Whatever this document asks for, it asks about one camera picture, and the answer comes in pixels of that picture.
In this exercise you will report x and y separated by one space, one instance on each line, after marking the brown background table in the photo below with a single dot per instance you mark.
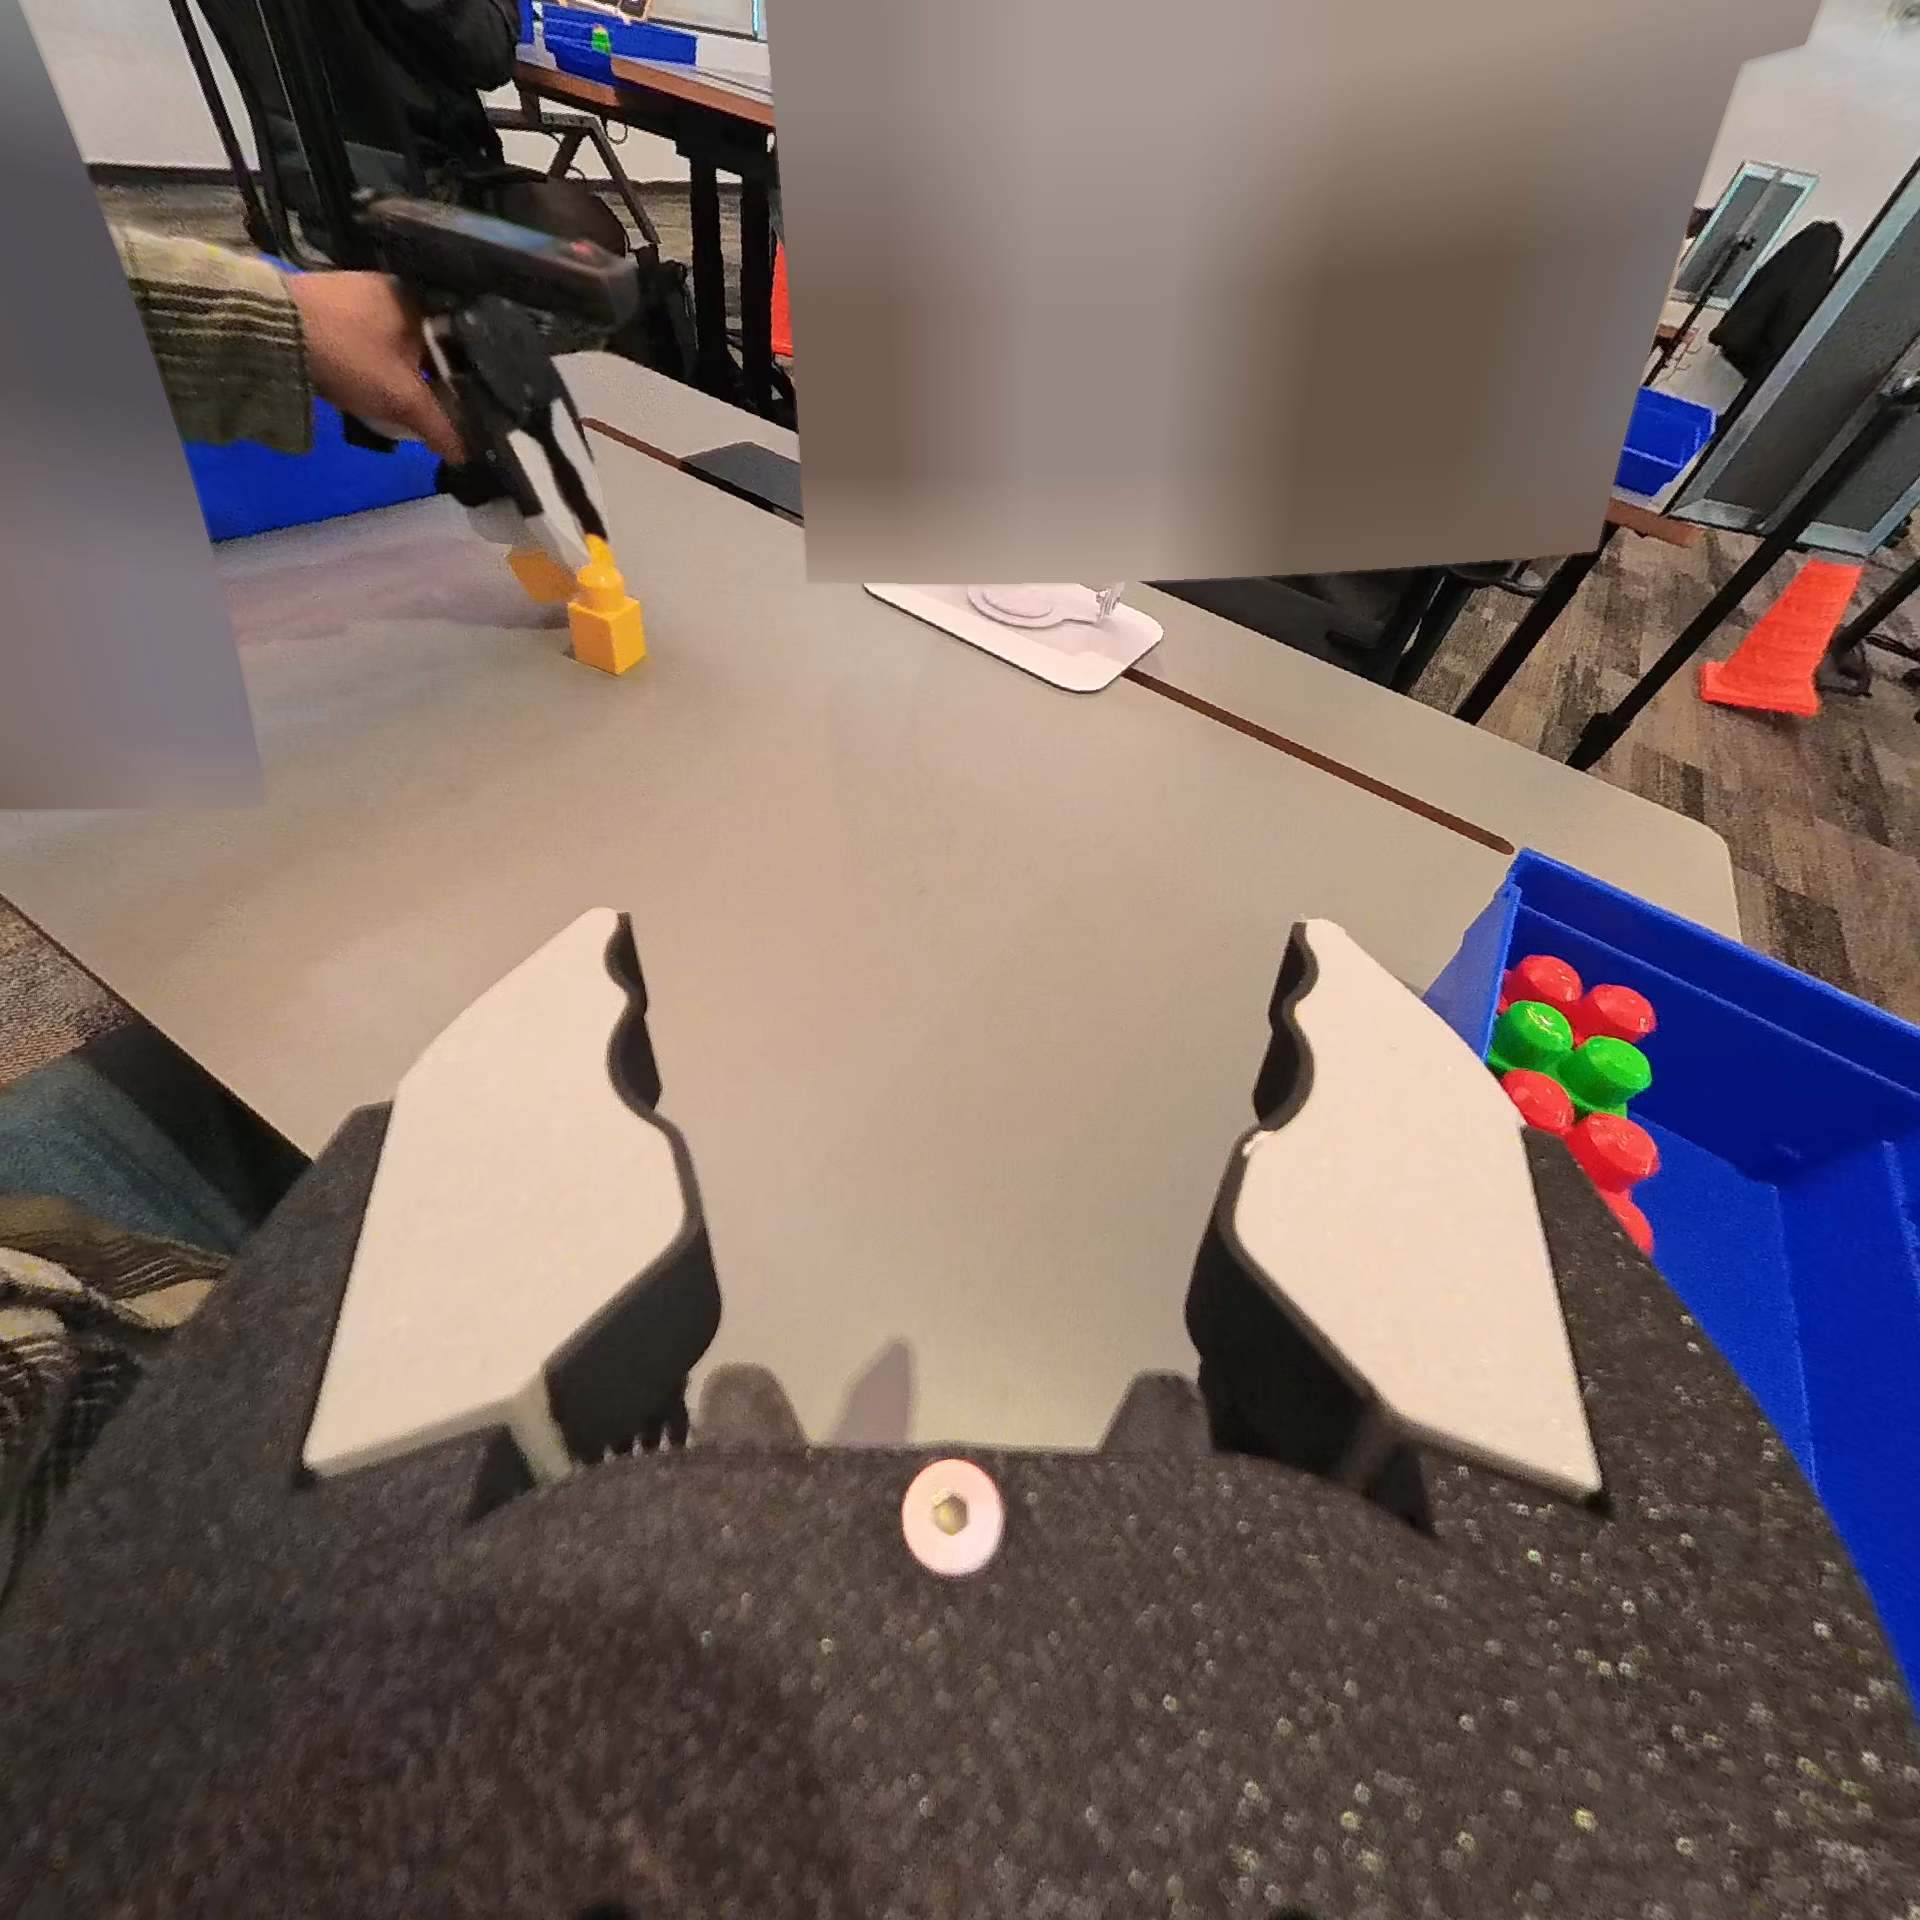
1651 522
661 104

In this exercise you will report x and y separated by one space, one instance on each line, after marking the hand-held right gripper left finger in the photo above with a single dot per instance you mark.
494 1200

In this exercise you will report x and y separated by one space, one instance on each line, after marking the blue bin with coloured blocks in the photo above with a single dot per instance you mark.
1830 1350

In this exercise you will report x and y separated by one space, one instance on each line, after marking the black hanging jacket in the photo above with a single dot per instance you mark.
1784 300

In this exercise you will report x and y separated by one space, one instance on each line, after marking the large grey framed panel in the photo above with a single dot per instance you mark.
1830 421

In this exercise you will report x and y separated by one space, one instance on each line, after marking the black office chair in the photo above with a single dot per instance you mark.
1381 614

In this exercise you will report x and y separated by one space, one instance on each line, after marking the small grey framed panel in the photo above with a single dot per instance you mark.
1741 210

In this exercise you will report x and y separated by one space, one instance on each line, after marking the person's plaid shirt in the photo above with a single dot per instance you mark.
74 1350

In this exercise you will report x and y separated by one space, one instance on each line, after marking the white document stand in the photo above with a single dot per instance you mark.
1050 645

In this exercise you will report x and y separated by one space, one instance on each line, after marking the blue bin with green block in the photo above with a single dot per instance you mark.
645 39

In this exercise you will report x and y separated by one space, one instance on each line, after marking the small red mega block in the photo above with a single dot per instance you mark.
1575 999

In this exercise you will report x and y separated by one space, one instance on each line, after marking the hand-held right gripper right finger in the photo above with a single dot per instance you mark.
1403 1200

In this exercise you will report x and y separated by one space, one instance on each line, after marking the person's jeans leg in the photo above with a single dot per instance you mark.
121 1141

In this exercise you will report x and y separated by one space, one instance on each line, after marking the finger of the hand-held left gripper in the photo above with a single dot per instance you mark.
566 495
507 524

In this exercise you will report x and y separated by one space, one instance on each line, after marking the large red mega block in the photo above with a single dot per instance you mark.
1612 1155

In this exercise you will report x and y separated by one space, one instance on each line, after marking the person's left forearm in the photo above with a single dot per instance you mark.
241 352

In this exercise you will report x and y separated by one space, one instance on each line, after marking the green mega block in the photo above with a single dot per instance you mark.
1544 1043

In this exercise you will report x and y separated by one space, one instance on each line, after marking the small blue background bin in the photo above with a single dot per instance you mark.
1664 442

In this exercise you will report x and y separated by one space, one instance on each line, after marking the person's left hand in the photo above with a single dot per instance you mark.
369 352

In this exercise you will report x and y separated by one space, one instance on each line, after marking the orange traffic cone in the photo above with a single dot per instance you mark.
783 309
1784 645

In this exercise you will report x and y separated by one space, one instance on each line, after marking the blue plastic bin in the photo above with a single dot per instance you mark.
285 489

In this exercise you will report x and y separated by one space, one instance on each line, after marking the black rectangular table panel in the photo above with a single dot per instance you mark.
742 477

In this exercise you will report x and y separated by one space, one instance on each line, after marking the yellow one-stud mega block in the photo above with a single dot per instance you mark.
609 630
537 575

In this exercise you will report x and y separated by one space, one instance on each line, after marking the black tripod stand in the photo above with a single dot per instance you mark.
1681 648

